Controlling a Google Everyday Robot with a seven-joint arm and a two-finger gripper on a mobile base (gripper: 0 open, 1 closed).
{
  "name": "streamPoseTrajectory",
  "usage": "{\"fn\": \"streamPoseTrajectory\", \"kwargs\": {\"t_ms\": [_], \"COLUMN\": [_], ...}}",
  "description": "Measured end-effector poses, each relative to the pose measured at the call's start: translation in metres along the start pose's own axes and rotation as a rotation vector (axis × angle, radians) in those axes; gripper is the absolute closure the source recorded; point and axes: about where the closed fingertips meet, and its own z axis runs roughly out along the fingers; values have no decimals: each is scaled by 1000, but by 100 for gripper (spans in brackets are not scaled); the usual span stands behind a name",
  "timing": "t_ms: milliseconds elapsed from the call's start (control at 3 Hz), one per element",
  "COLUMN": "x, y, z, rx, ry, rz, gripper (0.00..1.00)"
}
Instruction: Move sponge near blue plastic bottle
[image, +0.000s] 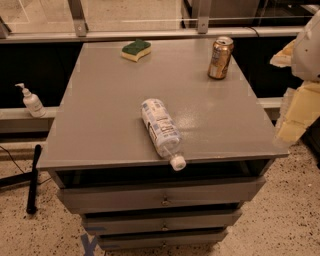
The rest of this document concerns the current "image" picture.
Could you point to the white pump dispenser bottle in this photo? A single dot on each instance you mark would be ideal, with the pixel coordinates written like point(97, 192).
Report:
point(32, 102)

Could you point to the blue tape cross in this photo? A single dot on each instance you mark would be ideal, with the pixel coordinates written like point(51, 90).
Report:
point(88, 245)

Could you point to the black stick on floor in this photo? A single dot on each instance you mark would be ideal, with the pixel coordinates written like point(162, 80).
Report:
point(31, 203)

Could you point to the gold soda can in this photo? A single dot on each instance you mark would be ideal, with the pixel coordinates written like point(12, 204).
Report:
point(221, 55)

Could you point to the metal window frame rail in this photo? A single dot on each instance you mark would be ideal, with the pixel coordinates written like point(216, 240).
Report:
point(44, 21)

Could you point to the green and yellow sponge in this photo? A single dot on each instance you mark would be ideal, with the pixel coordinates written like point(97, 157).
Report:
point(136, 50)

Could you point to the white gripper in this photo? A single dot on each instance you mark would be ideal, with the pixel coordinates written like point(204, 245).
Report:
point(308, 55)

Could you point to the clear plastic water bottle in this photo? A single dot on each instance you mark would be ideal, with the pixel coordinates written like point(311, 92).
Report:
point(163, 132)

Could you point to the grey drawer cabinet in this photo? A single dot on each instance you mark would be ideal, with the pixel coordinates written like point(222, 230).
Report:
point(154, 153)

